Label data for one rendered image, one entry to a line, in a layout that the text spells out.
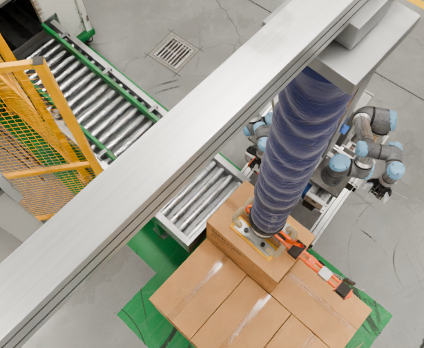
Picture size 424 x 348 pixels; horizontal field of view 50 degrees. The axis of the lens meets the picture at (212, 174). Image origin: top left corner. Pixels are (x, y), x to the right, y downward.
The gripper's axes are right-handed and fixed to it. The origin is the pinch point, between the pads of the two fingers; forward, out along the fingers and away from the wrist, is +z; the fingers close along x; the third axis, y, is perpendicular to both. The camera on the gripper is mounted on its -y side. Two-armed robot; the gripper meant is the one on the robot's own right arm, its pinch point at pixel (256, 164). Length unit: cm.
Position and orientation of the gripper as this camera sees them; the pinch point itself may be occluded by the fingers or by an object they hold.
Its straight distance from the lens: 301.7
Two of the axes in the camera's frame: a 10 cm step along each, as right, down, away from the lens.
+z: 0.0, 4.0, 9.2
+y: 7.3, 6.2, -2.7
